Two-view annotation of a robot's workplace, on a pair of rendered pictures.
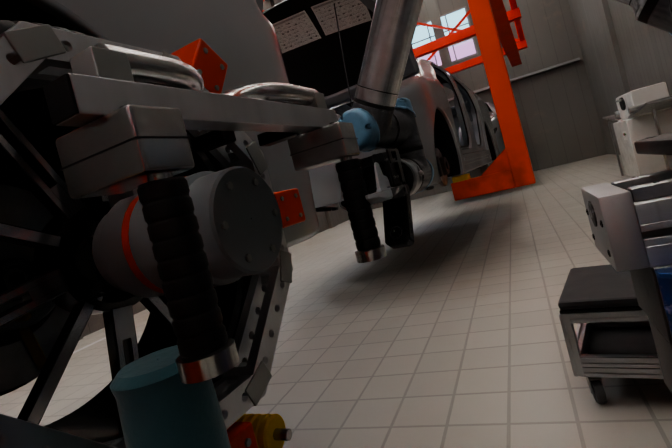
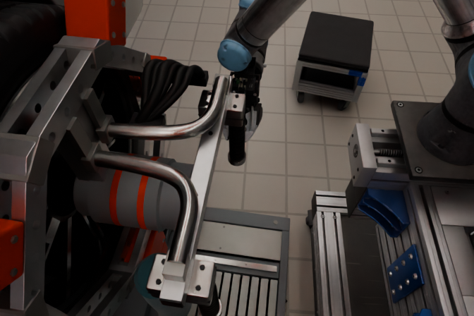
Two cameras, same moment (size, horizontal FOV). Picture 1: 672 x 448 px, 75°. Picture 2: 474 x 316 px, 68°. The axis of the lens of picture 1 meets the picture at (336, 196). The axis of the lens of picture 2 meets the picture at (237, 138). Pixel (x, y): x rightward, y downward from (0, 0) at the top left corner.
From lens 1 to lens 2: 0.64 m
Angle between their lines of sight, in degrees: 54
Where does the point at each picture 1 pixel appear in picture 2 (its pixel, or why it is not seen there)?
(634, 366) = (324, 91)
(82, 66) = (173, 278)
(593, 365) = (304, 87)
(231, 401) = not seen: hidden behind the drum
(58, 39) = (49, 141)
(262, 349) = not seen: hidden behind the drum
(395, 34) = (290, 10)
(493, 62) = not seen: outside the picture
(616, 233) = (361, 178)
